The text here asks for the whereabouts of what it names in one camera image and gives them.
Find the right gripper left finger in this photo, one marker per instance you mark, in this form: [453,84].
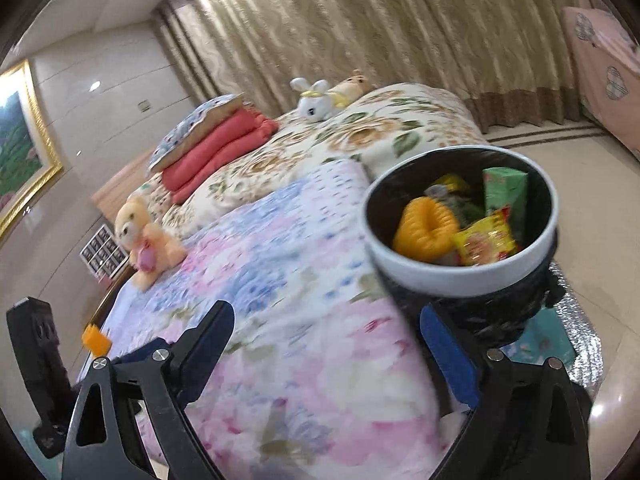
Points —
[104,441]

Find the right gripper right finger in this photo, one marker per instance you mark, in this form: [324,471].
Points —
[526,421]

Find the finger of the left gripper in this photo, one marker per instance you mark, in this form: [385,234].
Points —
[130,368]

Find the yellow snack packet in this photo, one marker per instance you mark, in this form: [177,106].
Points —
[488,240]

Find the green milk carton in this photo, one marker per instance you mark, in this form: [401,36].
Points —
[505,190]

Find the green juice pouch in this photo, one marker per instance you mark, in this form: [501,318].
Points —
[454,193]

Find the black trash bin liner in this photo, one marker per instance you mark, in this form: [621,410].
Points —
[496,318]

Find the white round trash bin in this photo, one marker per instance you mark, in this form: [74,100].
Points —
[386,198]

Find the small orange foam net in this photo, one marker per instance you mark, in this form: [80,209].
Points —
[96,342]

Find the silver foil mat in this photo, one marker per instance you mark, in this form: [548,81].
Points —
[587,368]

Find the wooden nightstand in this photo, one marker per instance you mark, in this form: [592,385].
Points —
[106,304]

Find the teal mat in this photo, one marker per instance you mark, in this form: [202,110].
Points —
[544,336]

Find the peach teddy bear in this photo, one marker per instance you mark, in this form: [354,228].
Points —
[151,249]

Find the pastel floral quilt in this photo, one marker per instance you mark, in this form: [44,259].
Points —
[322,377]

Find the wooden headboard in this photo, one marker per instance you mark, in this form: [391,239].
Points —
[114,193]

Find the folded red blanket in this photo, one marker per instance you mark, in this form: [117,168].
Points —
[244,131]

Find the blue-patterned pillow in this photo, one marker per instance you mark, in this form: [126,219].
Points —
[192,129]

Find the gold-framed landscape painting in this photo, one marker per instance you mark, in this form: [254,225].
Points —
[29,160]

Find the white rabbit plush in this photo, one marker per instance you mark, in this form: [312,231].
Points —
[315,104]

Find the cream rose-pattern blanket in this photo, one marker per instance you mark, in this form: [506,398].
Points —
[384,127]

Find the tan bear plush lying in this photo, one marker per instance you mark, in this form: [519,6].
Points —
[351,89]

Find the pink heart-pattern covered furniture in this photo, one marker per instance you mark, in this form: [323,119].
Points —
[606,59]

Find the beige patterned curtain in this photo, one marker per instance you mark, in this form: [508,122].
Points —
[507,60]

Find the photo collage frame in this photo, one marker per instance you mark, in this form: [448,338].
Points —
[102,255]

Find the wall switch plate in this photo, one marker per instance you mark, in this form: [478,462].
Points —
[144,106]

